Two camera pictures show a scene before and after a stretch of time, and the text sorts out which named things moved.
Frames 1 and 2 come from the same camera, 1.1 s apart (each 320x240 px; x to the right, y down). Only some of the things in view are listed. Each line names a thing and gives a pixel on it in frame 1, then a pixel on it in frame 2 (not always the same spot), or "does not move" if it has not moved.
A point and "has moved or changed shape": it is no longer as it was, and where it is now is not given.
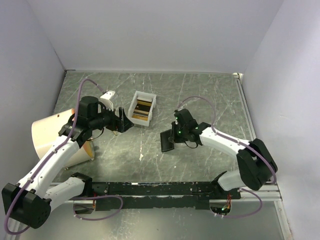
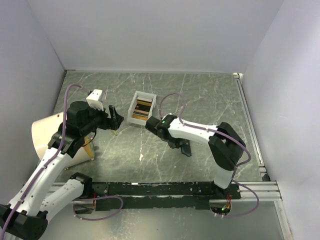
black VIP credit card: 143,107 does not move
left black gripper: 125,124 does not move
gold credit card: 144,117 does not move
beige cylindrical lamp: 45,130 does not move
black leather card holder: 166,140 has moved or changed shape
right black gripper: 175,125 -> 177,143
